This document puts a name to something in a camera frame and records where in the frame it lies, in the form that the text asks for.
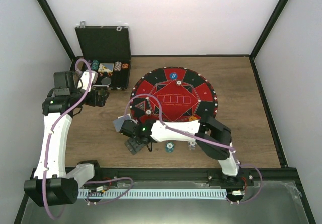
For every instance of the red black chips seat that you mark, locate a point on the red black chips seat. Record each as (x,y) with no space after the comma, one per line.
(178,82)
(148,112)

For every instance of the grey round dealer disc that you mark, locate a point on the grey round dealer disc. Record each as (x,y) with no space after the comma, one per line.
(106,81)

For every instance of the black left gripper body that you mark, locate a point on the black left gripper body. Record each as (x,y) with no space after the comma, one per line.
(93,101)

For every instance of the black poker chip case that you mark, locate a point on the black poker chip case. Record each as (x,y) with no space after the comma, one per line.
(106,44)

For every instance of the blue small blind button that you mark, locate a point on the blue small blind button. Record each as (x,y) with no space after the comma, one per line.
(173,76)

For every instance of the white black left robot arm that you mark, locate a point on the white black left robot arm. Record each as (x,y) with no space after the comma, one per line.
(51,184)

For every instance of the round red black poker mat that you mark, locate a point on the round red black poker mat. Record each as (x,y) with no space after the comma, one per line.
(170,102)

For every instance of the red black chips top seat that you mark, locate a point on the red black chips top seat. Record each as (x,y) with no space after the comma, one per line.
(178,82)

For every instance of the light blue slotted cable duct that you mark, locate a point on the light blue slotted cable duct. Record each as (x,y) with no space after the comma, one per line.
(215,194)

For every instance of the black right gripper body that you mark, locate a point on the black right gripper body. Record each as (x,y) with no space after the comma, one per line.
(132,144)

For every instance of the blue backed card deck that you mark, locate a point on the blue backed card deck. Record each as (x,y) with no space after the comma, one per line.
(119,122)

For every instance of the teal chip stack in case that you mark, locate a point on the teal chip stack in case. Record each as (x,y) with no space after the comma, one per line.
(95,65)

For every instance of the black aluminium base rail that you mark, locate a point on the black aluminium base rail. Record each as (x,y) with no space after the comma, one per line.
(161,174)

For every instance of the red yellow chip stack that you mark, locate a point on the red yellow chip stack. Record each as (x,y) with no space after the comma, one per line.
(125,66)

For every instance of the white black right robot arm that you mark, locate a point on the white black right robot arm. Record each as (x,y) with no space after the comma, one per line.
(213,137)

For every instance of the white purple chip stack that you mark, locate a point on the white purple chip stack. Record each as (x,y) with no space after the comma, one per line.
(192,145)

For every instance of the teal chip stack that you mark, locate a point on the teal chip stack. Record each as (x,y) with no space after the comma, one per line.
(169,147)
(95,65)

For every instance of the boxed card deck in case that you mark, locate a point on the boxed card deck in case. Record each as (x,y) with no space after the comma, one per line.
(106,68)

